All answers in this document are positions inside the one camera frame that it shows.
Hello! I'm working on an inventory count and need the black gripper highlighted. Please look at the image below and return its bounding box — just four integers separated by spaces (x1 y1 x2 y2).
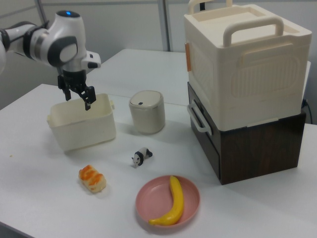
57 70 97 111

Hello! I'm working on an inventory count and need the cream open plastic box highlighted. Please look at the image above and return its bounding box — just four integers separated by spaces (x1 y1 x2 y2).
47 93 118 153

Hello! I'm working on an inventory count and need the small cream lidded bin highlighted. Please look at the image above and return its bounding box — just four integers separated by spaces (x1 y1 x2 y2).
128 90 166 135

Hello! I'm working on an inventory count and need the salmon sushi toy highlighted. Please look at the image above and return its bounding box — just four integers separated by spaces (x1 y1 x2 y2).
78 165 108 194

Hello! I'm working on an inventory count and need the panda toy figure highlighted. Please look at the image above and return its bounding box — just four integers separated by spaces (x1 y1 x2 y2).
131 147 153 167

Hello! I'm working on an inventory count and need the pink plate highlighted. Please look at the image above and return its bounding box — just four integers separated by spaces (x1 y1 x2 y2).
135 175 201 226

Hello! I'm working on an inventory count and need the yellow banana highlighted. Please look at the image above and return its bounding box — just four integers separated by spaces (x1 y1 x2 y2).
148 175 185 219

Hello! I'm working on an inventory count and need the dark wood drawer cabinet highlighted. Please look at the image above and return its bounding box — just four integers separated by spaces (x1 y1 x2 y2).
186 81 307 186

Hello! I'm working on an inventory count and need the white drawer handle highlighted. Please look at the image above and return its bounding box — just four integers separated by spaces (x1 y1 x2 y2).
186 103 214 136

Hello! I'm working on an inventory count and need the cream storage box with handles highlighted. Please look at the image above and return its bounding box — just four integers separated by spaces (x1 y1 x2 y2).
183 0 313 131

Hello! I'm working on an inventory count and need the black power cable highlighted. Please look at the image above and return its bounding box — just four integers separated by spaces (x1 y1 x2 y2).
300 98 313 124

